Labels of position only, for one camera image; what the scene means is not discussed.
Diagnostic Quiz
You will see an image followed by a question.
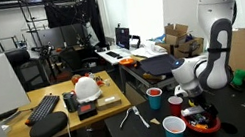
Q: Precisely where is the black can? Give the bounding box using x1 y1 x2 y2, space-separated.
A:
61 90 81 115

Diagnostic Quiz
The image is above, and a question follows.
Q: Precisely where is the black keyboard with orange edge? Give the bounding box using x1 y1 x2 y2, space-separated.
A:
20 92 66 128

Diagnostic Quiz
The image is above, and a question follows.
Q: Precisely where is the wooden desk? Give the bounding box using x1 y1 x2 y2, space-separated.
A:
0 66 138 137

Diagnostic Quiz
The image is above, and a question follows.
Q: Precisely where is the black desktop monitor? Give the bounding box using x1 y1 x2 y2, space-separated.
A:
112 25 134 52

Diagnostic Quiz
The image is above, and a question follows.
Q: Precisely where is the small black keyboard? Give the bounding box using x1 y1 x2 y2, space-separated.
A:
104 49 123 61

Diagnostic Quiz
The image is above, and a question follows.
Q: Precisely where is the green toy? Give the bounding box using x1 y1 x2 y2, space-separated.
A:
229 67 245 89

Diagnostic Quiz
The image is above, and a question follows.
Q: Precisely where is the brown ball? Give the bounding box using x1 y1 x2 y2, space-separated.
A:
70 73 84 86

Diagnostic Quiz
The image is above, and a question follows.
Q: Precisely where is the black box with red top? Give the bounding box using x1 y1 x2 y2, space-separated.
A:
75 101 100 122

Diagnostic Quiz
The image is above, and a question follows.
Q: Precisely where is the black office chair with headrest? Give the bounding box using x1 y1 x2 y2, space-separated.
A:
4 44 52 96

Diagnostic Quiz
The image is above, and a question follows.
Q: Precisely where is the white desk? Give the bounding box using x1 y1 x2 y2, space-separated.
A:
94 41 139 69

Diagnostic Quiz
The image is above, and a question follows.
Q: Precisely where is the open cardboard box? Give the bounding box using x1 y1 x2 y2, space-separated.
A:
161 19 193 49
171 35 207 61

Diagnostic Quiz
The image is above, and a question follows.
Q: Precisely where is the metal spoon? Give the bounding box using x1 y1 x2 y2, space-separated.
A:
116 106 137 130

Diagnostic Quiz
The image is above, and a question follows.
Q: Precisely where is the red plastic cup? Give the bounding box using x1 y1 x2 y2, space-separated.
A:
166 94 187 119

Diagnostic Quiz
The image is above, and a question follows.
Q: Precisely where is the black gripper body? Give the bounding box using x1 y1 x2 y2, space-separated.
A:
188 92 210 110

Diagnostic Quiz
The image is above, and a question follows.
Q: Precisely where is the small cardboard box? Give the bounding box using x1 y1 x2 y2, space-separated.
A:
94 93 124 113

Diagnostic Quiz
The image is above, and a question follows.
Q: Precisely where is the blue cup with red inside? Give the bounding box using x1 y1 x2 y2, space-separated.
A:
144 85 166 112

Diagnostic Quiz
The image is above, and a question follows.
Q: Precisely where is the metal fork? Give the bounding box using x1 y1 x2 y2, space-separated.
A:
131 103 151 132

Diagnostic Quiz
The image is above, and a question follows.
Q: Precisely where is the white paper pile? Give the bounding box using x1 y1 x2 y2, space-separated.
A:
129 37 169 61

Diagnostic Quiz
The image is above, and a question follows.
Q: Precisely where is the colourful toy pile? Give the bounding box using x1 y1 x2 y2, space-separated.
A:
185 112 212 134

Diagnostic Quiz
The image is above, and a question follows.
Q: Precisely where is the black mesh office chair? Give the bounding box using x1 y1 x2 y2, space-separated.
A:
57 42 103 79

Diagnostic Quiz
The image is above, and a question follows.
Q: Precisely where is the yellow banana toy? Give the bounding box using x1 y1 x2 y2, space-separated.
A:
187 98 196 108

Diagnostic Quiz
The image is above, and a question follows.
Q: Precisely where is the grey side table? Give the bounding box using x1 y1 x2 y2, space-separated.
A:
117 53 181 99

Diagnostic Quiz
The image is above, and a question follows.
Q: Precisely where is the orange plate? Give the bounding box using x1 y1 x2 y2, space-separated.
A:
117 56 137 68

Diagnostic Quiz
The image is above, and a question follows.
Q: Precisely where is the black curtain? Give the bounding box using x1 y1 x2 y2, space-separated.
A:
42 0 108 56

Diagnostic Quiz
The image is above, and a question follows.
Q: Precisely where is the black tray box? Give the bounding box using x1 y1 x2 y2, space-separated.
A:
137 51 182 80

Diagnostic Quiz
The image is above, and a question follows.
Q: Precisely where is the clear plastic bag clutter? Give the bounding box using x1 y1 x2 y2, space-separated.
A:
92 72 113 90

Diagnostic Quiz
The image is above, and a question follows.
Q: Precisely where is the cardboard scrap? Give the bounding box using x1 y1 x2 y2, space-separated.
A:
149 116 162 127

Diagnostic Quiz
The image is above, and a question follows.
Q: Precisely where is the white rounded helmet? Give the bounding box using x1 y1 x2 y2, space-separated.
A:
72 74 105 106

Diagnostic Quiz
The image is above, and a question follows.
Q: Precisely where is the white tube with blue print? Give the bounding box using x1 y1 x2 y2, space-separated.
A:
179 104 207 119

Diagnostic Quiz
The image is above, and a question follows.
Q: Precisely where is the red bowl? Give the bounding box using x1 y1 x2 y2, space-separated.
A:
180 103 224 137

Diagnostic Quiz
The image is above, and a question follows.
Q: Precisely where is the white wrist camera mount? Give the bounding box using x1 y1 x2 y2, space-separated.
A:
172 83 190 100

